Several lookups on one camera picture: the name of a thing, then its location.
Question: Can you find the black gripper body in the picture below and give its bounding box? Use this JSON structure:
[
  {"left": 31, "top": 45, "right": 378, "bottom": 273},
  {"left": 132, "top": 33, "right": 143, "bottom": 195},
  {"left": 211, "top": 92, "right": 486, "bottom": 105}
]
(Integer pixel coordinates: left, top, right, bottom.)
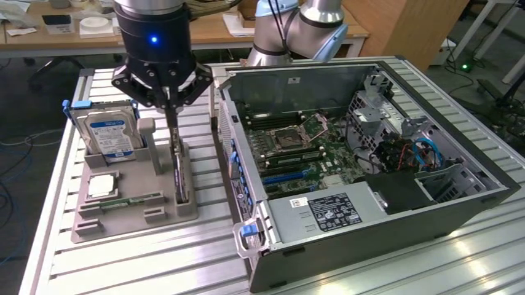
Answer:
[{"left": 116, "top": 8, "right": 196, "bottom": 93}]

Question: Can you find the graphics card with black fan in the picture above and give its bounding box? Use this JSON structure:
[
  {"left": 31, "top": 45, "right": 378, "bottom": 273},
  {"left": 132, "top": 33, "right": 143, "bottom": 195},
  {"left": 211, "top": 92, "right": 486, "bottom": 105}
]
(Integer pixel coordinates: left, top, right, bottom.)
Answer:
[{"left": 167, "top": 122, "right": 192, "bottom": 204}]

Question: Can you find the wooden desk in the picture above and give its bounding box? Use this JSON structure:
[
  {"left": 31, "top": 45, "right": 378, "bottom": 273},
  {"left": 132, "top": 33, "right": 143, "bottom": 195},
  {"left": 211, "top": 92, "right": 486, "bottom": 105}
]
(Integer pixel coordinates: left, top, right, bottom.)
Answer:
[{"left": 0, "top": 0, "right": 370, "bottom": 67}]

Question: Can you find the white box with round dish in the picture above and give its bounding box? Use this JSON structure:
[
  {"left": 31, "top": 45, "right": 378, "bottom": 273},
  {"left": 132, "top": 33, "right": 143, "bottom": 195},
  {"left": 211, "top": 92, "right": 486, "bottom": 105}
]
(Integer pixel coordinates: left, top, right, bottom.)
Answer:
[{"left": 79, "top": 17, "right": 115, "bottom": 39}]

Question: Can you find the hard disk in blue caddy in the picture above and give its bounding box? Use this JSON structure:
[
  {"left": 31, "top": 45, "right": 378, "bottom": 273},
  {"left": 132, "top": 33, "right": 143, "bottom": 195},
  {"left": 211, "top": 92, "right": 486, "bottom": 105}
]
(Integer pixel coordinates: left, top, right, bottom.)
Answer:
[{"left": 60, "top": 97, "right": 143, "bottom": 163}]

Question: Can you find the white paper stack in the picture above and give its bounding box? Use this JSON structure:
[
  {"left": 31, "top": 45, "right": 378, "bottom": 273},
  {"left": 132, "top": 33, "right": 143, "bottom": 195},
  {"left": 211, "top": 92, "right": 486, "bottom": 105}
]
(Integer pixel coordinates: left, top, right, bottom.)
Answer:
[{"left": 222, "top": 14, "right": 258, "bottom": 37}]

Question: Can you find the black office chair base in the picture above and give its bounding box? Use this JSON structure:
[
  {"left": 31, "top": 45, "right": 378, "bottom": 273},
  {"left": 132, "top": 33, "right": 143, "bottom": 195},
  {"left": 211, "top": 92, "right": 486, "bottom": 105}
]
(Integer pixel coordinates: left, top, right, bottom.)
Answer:
[{"left": 24, "top": 55, "right": 85, "bottom": 90}]

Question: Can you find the brown cardboard box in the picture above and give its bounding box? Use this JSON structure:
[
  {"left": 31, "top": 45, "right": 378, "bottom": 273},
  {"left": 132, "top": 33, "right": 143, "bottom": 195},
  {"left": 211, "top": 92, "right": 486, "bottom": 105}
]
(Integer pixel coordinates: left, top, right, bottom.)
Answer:
[{"left": 236, "top": 0, "right": 259, "bottom": 21}]

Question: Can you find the white box with black top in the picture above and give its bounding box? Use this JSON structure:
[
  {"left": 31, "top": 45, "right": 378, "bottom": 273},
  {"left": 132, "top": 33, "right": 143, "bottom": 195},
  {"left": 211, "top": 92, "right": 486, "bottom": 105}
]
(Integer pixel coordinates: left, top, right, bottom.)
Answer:
[{"left": 40, "top": 14, "right": 77, "bottom": 35}]

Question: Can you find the CPU socket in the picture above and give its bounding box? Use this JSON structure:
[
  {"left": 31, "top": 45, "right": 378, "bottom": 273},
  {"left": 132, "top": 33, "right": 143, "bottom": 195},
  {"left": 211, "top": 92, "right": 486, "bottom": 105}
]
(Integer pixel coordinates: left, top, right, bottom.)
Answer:
[{"left": 272, "top": 125, "right": 311, "bottom": 151}]

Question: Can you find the metal socket cover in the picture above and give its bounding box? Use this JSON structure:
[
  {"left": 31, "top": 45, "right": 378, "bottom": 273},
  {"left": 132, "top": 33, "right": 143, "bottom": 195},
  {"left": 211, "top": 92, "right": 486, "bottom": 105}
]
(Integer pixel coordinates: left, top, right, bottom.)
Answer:
[{"left": 300, "top": 112, "right": 331, "bottom": 136}]

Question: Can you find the silver CPU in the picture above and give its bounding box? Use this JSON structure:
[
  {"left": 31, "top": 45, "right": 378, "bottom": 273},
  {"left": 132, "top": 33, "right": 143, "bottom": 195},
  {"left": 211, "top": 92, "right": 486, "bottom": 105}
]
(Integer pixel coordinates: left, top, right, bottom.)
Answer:
[{"left": 88, "top": 175, "right": 117, "bottom": 197}]

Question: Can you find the clear plastic bag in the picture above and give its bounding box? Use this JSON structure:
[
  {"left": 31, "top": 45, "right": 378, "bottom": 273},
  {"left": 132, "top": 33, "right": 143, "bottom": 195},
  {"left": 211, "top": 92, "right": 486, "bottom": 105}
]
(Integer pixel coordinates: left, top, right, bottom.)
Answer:
[{"left": 0, "top": 0, "right": 35, "bottom": 28}]

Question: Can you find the green RAM stick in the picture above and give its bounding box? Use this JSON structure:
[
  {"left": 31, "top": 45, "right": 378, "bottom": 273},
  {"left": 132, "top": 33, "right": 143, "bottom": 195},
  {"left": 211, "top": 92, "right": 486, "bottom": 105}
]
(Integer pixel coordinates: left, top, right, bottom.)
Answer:
[{"left": 97, "top": 193, "right": 159, "bottom": 211}]

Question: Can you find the blue expansion slot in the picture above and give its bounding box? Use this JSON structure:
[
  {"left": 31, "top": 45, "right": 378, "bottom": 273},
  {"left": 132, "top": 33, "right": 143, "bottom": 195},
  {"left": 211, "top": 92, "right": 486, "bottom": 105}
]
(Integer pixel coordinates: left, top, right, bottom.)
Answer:
[{"left": 262, "top": 171, "right": 307, "bottom": 185}]

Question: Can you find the green motherboard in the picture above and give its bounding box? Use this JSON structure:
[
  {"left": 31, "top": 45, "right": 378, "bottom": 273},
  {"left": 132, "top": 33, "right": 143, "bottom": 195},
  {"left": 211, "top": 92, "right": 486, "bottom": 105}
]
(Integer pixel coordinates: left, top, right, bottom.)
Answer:
[{"left": 242, "top": 106, "right": 369, "bottom": 197}]

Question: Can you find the silver disk bay cage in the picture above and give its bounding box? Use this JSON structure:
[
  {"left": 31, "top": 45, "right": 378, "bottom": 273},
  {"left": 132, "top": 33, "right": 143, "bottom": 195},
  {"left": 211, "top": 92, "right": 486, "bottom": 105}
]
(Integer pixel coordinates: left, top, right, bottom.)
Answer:
[{"left": 346, "top": 88, "right": 407, "bottom": 148}]

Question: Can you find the grey parts rack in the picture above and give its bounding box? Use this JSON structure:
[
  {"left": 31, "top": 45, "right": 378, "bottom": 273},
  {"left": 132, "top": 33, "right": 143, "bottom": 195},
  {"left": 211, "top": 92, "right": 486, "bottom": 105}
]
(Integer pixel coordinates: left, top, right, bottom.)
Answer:
[{"left": 69, "top": 118, "right": 200, "bottom": 245}]

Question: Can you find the grey power supply unit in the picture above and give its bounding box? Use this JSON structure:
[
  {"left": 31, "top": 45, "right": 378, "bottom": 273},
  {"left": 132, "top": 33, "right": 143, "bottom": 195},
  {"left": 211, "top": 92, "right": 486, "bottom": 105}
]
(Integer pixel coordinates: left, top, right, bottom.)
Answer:
[{"left": 266, "top": 181, "right": 389, "bottom": 243}]

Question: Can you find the wooden cabinet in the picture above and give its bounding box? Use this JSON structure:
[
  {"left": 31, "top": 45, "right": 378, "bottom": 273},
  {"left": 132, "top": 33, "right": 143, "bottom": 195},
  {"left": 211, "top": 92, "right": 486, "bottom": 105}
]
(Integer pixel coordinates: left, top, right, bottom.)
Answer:
[{"left": 342, "top": 0, "right": 470, "bottom": 71}]

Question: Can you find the white power socket box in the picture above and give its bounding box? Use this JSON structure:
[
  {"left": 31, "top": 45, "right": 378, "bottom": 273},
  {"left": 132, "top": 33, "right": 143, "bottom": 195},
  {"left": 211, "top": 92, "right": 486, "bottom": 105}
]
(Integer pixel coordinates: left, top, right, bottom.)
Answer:
[{"left": 437, "top": 39, "right": 458, "bottom": 67}]

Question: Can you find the open black PC case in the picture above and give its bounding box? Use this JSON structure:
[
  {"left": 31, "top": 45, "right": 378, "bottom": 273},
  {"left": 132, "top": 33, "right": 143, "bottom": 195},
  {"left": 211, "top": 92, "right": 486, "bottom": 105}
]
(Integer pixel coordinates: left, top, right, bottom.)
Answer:
[{"left": 207, "top": 55, "right": 522, "bottom": 294}]

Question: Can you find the black stand foot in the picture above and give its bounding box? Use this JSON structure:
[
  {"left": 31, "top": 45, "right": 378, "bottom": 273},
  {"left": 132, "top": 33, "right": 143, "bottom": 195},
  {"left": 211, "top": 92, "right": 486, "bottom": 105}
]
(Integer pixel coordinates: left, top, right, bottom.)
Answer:
[{"left": 475, "top": 76, "right": 525, "bottom": 108}]

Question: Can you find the blue floor cable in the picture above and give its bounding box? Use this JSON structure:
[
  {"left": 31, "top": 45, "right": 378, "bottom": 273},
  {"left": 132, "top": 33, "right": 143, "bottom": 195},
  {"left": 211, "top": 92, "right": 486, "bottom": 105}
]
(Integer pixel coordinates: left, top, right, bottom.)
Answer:
[{"left": 0, "top": 143, "right": 35, "bottom": 265}]

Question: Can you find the orange thin wire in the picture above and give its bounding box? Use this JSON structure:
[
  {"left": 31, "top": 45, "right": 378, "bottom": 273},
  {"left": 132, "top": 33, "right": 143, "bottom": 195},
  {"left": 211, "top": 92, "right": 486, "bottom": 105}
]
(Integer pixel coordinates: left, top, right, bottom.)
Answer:
[{"left": 401, "top": 143, "right": 413, "bottom": 171}]

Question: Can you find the blue wire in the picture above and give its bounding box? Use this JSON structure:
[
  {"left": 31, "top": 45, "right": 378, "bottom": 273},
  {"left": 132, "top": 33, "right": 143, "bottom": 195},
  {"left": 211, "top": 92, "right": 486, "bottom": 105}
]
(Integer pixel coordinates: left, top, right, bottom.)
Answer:
[{"left": 411, "top": 138, "right": 443, "bottom": 168}]

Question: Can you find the white desk frame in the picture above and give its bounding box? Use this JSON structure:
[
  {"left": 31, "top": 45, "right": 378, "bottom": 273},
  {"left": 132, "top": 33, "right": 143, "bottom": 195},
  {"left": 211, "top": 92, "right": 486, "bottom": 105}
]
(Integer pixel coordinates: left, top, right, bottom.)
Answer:
[{"left": 450, "top": 0, "right": 525, "bottom": 84}]

